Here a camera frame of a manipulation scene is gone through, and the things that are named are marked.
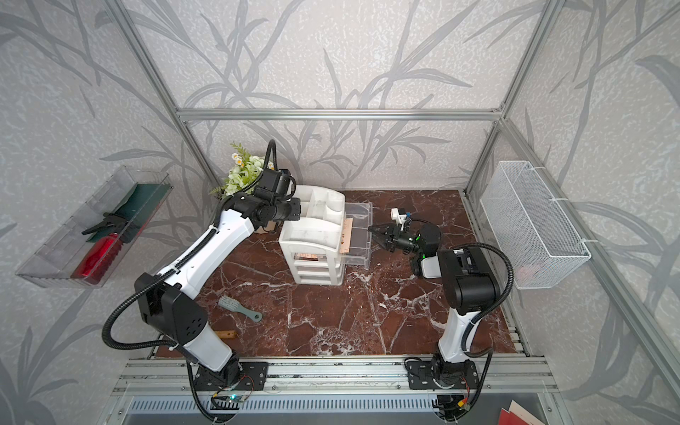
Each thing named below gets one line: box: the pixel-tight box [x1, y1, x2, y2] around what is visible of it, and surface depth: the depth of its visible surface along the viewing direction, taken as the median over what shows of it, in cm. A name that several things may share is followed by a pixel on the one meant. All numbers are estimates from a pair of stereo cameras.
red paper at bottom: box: [497, 400, 546, 425], surface depth 69 cm
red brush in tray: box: [70, 232, 124, 285], surface depth 60 cm
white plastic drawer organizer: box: [278, 184, 347, 286], surface depth 84 cm
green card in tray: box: [86, 182, 171, 242], surface depth 71 cm
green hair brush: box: [217, 295, 263, 322], surface depth 88 cm
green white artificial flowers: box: [209, 142, 276, 200], surface depth 86 cm
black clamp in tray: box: [81, 211, 140, 244], surface depth 66 cm
